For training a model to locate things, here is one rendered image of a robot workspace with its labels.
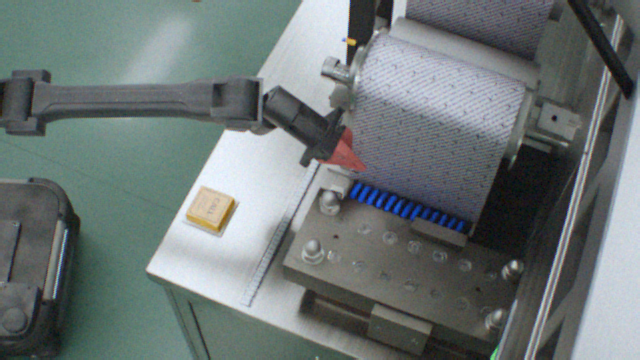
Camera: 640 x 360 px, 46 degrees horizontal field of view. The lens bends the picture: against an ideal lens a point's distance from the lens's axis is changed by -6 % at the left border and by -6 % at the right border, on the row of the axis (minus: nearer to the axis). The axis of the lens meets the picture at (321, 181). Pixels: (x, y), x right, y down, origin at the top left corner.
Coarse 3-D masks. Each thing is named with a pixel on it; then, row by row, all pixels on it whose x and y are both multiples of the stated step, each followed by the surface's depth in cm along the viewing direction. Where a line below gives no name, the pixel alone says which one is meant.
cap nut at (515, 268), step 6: (510, 264) 126; (516, 264) 125; (522, 264) 126; (504, 270) 128; (510, 270) 126; (516, 270) 125; (522, 270) 126; (504, 276) 129; (510, 276) 127; (516, 276) 127; (510, 282) 128; (516, 282) 128
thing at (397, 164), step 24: (360, 144) 129; (384, 144) 126; (408, 144) 123; (384, 168) 132; (408, 168) 129; (432, 168) 126; (456, 168) 123; (480, 168) 121; (408, 192) 135; (432, 192) 132; (456, 192) 129; (480, 192) 126; (456, 216) 135
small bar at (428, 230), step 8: (416, 224) 132; (424, 224) 132; (432, 224) 132; (416, 232) 132; (424, 232) 131; (432, 232) 131; (440, 232) 131; (448, 232) 131; (456, 232) 131; (432, 240) 132; (440, 240) 131; (448, 240) 130; (456, 240) 130; (464, 240) 130; (456, 248) 131
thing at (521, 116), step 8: (528, 88) 116; (528, 96) 114; (528, 104) 113; (520, 112) 113; (520, 120) 112; (512, 128) 113; (520, 128) 113; (512, 136) 113; (512, 144) 114; (504, 152) 116; (512, 152) 115
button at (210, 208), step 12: (204, 192) 149; (216, 192) 149; (192, 204) 147; (204, 204) 147; (216, 204) 147; (228, 204) 147; (192, 216) 146; (204, 216) 146; (216, 216) 146; (216, 228) 146
